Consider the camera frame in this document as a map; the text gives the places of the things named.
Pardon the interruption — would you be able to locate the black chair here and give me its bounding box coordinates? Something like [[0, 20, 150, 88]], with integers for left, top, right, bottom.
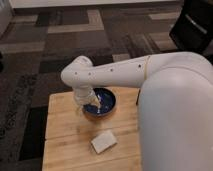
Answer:
[[168, 0, 213, 54]]

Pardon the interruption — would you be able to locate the wooden table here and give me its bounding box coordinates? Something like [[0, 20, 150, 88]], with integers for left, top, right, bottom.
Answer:
[[42, 87, 141, 171]]

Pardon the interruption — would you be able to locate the black phone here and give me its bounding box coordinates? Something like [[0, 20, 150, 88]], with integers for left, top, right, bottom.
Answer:
[[136, 90, 140, 106]]

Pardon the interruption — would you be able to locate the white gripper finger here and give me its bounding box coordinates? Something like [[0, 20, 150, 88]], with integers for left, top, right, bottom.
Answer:
[[76, 105, 84, 115], [91, 97, 101, 113]]

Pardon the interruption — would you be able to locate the dark blue ceramic bowl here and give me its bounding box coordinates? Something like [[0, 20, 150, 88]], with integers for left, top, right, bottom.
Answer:
[[84, 88, 116, 117]]

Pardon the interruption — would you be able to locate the white sponge block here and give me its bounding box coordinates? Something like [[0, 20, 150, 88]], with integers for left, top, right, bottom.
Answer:
[[91, 130, 117, 154]]

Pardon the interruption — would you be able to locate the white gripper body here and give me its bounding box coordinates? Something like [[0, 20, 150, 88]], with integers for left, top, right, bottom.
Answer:
[[74, 87, 98, 106]]

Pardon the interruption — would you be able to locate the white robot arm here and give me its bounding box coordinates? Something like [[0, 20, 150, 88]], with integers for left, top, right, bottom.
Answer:
[[61, 52, 213, 171]]

